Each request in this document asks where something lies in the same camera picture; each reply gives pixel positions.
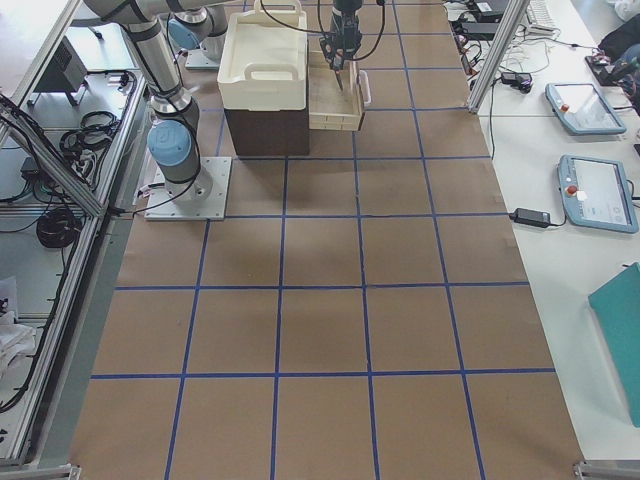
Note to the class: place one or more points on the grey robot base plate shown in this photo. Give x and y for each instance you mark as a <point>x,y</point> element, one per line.
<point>205,199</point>

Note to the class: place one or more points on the aluminium frame post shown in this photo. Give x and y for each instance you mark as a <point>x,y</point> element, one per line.
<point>505,33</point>

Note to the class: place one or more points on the grey control box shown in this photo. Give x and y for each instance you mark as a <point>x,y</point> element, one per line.
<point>65,73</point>

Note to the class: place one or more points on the upper blue teach pendant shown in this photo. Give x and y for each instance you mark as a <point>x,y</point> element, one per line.
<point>583,110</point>

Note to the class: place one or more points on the black power adapter brick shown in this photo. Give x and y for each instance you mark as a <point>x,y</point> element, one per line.
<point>534,218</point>

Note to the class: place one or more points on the black gripper scissors arm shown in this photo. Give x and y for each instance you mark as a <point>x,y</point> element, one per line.
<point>346,26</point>

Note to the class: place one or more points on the blue teach pendant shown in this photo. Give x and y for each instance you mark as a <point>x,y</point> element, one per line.
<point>583,110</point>
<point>595,194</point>

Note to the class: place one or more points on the teal box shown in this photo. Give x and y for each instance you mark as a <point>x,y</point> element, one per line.
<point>616,305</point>

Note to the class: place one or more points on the white crumpled cloth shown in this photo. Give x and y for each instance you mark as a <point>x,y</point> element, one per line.
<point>18,341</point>

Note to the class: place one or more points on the light wooden drawer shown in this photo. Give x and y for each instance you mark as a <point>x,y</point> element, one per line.
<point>332,107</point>

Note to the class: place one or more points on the lower blue teach pendant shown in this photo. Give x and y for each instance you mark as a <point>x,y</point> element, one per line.
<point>595,194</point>

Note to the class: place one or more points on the cream plastic tray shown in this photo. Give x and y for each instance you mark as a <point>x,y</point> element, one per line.
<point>264,61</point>

